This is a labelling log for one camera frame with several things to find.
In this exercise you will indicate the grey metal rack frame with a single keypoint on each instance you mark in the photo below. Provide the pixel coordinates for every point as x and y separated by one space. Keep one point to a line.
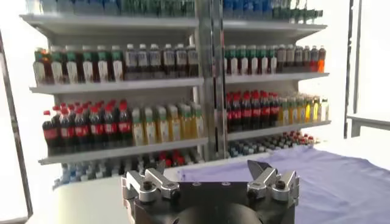
368 120

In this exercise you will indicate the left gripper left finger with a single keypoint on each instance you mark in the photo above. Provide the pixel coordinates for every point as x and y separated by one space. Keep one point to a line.
155 179

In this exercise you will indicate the dark tea bottle green label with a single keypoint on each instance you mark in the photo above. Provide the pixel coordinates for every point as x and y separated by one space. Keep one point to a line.
57 68
272 61
87 67
252 62
72 68
231 62
242 62
102 67
117 66
262 61

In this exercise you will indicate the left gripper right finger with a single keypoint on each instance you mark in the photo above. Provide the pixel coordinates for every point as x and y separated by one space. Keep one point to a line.
265 179

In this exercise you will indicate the dark frame pole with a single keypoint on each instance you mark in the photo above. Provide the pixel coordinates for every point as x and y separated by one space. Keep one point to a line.
348 76
17 137

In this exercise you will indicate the grey metal shelf unit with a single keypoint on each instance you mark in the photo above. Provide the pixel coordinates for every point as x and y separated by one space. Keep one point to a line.
274 77
122 86

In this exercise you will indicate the cola bottle red cap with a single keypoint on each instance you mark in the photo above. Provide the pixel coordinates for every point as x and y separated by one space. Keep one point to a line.
65 132
50 134
274 111
81 131
229 115
96 129
264 112
255 113
237 115
110 128
246 114
124 126

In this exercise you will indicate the dark bottle beige label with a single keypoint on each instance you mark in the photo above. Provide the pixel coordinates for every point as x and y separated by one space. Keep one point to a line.
290 59
281 59

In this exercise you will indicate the purple t-shirt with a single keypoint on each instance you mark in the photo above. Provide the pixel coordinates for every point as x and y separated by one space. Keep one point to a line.
335 188

